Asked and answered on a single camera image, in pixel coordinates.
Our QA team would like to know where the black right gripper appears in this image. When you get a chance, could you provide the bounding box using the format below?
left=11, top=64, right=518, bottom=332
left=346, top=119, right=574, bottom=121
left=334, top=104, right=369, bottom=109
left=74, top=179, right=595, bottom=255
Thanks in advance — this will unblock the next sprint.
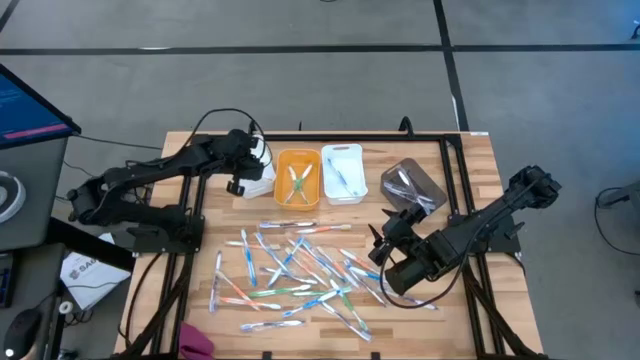
left=369, top=210, right=426, bottom=267

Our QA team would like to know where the purple toothbrush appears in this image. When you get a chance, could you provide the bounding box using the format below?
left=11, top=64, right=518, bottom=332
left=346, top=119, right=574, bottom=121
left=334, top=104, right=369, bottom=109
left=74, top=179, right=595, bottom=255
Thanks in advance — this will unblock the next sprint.
left=208, top=252, right=224, bottom=314
left=394, top=293, right=440, bottom=311
left=263, top=266, right=320, bottom=286
left=397, top=168, right=427, bottom=214
left=258, top=220, right=318, bottom=230
left=344, top=269, right=389, bottom=307
left=239, top=319, right=305, bottom=333
left=392, top=192, right=437, bottom=211
left=383, top=180, right=436, bottom=204
left=318, top=300, right=374, bottom=343

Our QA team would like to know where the green toothbrush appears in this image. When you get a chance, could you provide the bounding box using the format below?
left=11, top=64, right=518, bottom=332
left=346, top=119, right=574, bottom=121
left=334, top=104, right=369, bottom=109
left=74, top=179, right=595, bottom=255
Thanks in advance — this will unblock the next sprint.
left=247, top=283, right=313, bottom=299
left=328, top=278, right=371, bottom=332
left=288, top=165, right=310, bottom=205
left=284, top=163, right=315, bottom=202
left=291, top=286, right=353, bottom=298

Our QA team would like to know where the grey translucent plastic bin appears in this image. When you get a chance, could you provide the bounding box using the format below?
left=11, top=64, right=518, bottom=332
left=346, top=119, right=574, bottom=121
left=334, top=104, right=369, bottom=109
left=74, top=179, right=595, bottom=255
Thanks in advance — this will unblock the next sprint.
left=379, top=157, right=448, bottom=225

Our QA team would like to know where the blue toothbrush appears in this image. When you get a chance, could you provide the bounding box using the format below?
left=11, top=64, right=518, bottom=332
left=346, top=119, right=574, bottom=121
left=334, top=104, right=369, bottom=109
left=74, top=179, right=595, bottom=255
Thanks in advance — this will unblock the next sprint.
left=348, top=265, right=381, bottom=282
left=239, top=228, right=258, bottom=288
left=256, top=233, right=292, bottom=276
left=281, top=288, right=342, bottom=319
left=326, top=158, right=359, bottom=197
left=298, top=238, right=347, bottom=282
left=266, top=235, right=306, bottom=288

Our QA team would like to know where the white plastic bin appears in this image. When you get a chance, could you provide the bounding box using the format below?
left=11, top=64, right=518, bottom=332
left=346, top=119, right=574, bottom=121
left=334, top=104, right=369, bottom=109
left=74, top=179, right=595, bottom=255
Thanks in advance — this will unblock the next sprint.
left=320, top=143, right=370, bottom=206
left=242, top=133, right=278, bottom=200

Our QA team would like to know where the orange toothbrush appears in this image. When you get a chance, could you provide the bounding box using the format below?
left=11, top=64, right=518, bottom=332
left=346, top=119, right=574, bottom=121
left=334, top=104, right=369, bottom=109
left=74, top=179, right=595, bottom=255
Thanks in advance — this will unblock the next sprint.
left=285, top=245, right=330, bottom=288
left=216, top=270, right=262, bottom=312
left=338, top=247, right=375, bottom=272
left=218, top=296, right=283, bottom=311
left=316, top=245, right=360, bottom=290
left=223, top=240, right=282, bottom=250
left=294, top=224, right=352, bottom=235

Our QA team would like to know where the orange plastic bin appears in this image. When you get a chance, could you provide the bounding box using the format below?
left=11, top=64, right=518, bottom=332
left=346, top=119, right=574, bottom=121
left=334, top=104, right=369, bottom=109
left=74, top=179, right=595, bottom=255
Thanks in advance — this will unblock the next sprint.
left=275, top=148, right=323, bottom=211

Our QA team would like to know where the black desk beam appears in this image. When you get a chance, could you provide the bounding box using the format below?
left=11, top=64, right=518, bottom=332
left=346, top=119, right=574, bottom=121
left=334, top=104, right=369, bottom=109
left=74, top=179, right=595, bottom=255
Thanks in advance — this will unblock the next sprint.
left=44, top=217, right=136, bottom=274

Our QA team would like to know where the maroon cloth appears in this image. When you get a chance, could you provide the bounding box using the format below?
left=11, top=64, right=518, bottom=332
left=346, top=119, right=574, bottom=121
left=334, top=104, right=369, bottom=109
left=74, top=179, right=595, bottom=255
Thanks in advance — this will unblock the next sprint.
left=178, top=321, right=216, bottom=360

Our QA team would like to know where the white printed booklet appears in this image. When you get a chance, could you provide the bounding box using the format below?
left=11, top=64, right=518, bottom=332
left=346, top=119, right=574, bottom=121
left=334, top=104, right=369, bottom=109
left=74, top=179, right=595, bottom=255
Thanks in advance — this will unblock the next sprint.
left=59, top=232, right=132, bottom=311

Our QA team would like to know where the grey desk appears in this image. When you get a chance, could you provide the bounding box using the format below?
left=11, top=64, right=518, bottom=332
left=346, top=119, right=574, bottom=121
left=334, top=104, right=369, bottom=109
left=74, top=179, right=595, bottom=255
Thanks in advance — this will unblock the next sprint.
left=0, top=137, right=69, bottom=251

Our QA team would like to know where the computer monitor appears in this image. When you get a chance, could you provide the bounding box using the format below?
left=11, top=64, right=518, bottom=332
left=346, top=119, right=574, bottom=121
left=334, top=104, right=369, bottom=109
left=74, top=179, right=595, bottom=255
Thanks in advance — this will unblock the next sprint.
left=0, top=63, right=83, bottom=150

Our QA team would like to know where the grey equipment base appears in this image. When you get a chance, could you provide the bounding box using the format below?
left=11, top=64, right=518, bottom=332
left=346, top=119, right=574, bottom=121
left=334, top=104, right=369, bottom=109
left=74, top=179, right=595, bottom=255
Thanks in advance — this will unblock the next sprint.
left=599, top=180, right=640, bottom=209

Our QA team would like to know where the white round device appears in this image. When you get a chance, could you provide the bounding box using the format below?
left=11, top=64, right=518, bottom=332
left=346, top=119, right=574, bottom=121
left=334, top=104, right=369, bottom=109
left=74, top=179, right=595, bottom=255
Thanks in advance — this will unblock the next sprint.
left=0, top=170, right=27, bottom=225

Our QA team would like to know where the black keyboard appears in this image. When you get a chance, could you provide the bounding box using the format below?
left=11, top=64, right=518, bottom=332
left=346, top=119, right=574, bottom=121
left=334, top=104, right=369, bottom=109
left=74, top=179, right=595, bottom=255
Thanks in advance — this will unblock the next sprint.
left=0, top=252, right=19, bottom=309

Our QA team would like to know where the black computer mouse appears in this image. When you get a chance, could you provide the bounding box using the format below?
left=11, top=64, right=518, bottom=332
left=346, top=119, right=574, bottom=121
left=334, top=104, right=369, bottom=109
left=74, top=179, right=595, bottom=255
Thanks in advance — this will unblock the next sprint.
left=2, top=308, right=41, bottom=360

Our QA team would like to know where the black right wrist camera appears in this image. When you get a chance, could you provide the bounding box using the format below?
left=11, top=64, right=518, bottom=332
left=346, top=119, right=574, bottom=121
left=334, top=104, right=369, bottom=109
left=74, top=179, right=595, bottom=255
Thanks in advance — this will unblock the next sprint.
left=401, top=201, right=427, bottom=225

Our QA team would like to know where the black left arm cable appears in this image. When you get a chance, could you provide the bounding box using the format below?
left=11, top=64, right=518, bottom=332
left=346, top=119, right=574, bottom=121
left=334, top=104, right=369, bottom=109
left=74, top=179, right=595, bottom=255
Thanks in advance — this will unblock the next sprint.
left=187, top=107, right=274, bottom=166

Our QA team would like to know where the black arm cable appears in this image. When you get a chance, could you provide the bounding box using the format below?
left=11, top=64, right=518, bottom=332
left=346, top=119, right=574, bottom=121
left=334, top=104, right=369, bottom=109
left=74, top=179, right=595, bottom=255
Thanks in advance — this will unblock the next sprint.
left=187, top=107, right=274, bottom=166
left=378, top=244, right=469, bottom=310

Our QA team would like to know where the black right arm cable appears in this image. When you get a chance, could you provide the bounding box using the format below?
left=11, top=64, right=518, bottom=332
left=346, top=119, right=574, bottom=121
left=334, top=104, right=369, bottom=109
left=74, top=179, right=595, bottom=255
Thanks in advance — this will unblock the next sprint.
left=378, top=244, right=469, bottom=310

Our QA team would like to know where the black monitor cable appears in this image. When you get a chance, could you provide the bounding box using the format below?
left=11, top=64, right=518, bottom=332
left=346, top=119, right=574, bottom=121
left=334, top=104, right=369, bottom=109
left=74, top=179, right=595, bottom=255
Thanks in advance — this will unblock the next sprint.
left=72, top=133, right=165, bottom=151

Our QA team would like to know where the thick black cable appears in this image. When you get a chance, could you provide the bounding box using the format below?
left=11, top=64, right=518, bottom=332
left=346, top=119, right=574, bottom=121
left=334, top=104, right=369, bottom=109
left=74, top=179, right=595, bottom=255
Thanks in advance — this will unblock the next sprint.
left=117, top=252, right=164, bottom=349

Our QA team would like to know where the black floor cable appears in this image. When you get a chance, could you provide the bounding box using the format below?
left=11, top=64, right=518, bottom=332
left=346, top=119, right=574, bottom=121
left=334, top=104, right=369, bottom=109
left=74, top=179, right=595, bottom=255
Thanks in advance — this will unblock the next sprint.
left=593, top=185, right=640, bottom=257

